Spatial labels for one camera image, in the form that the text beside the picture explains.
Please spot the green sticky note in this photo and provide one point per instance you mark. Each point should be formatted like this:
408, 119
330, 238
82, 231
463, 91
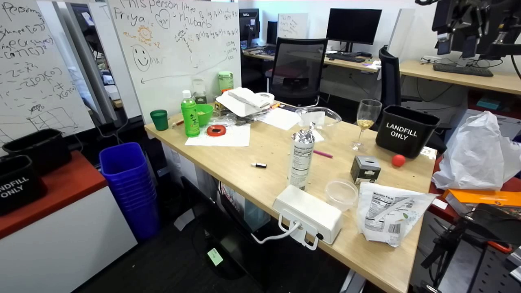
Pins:
216, 256

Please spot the plastic bag with printed label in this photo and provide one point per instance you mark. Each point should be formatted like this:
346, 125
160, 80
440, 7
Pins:
388, 213

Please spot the red ball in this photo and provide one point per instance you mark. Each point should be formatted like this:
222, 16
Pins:
400, 160

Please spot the clear bottle with label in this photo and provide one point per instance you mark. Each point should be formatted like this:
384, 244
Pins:
302, 160

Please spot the light green container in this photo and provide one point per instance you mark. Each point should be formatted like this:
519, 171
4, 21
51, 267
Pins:
226, 81

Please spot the white plastic bag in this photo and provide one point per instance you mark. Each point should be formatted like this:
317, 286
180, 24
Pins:
478, 151

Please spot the white paper sheet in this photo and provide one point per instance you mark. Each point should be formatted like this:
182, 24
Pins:
237, 138
281, 117

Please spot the white paper stack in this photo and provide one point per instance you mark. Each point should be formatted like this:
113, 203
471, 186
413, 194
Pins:
242, 101

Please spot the black computer monitor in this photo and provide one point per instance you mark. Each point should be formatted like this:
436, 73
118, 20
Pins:
354, 26
250, 23

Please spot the blue bin stack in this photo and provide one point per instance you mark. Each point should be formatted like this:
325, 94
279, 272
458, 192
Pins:
131, 184

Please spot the wooden office desk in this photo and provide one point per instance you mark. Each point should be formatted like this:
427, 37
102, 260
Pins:
348, 63
462, 80

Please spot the black mesh office chair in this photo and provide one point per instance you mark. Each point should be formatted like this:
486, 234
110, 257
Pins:
297, 70

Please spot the bright green cup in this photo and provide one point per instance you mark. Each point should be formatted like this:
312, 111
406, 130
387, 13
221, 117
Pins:
206, 114

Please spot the clear plastic round container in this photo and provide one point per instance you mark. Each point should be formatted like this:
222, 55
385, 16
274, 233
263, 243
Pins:
343, 192

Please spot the white rectangular box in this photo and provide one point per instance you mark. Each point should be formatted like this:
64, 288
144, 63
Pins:
307, 213

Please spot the clear plastic bowl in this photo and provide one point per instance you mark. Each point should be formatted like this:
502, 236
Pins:
320, 116
369, 116

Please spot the black tripod stand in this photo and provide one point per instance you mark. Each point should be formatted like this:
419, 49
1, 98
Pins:
473, 244

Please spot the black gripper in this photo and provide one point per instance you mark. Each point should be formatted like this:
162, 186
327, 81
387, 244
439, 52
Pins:
478, 21

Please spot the whiteboard with handwriting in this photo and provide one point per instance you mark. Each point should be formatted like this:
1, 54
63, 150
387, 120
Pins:
33, 70

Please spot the bright green bottle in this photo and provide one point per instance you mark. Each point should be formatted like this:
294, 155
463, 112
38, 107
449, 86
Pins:
190, 119

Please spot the white cabinet with red top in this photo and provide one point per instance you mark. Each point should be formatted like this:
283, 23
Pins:
66, 238

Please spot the pink marker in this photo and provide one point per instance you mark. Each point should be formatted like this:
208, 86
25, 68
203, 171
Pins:
323, 153

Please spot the orange flat package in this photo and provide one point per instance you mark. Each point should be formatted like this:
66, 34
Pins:
483, 197

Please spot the black keyboard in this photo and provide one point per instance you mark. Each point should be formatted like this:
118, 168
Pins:
463, 68
346, 55

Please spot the plain black bin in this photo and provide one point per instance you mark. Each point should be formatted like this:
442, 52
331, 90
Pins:
38, 148

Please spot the whiteboard with smiley drawing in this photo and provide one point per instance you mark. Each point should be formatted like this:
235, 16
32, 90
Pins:
180, 54

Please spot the small black silver box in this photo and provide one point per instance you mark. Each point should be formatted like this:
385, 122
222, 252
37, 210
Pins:
366, 169

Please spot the dark green cup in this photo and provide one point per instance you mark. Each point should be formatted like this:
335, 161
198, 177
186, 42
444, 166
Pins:
160, 120

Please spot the red tape roll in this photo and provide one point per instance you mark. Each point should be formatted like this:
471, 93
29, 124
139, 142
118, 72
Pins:
209, 130

